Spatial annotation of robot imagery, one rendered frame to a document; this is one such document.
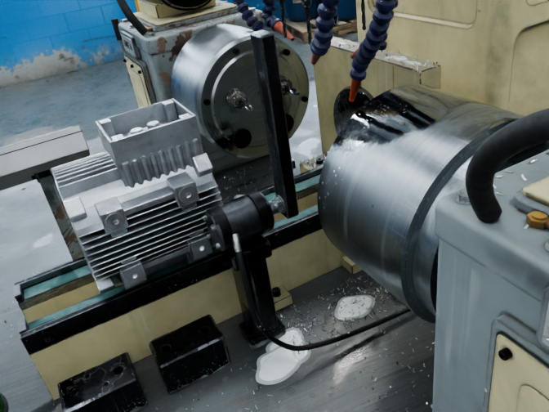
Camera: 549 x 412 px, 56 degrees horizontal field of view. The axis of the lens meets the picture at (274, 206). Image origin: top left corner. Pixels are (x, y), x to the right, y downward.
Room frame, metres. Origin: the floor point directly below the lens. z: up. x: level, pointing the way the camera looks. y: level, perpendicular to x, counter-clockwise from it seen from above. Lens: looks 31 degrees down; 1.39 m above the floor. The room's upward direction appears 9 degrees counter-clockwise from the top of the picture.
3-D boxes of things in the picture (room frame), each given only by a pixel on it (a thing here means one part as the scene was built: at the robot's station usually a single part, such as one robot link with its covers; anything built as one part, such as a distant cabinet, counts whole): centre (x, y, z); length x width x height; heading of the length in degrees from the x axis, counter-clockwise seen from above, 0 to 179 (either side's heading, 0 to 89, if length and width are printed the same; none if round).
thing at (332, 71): (0.87, -0.23, 0.97); 0.30 x 0.11 x 0.34; 23
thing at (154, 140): (0.70, 0.16, 1.11); 0.12 x 0.11 x 0.07; 113
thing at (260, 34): (0.63, -0.02, 1.12); 0.04 x 0.03 x 0.26; 113
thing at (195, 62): (1.13, 0.06, 1.04); 0.37 x 0.25 x 0.25; 23
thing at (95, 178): (0.68, 0.20, 1.01); 0.20 x 0.19 x 0.19; 113
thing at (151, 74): (1.35, 0.15, 0.99); 0.35 x 0.31 x 0.37; 23
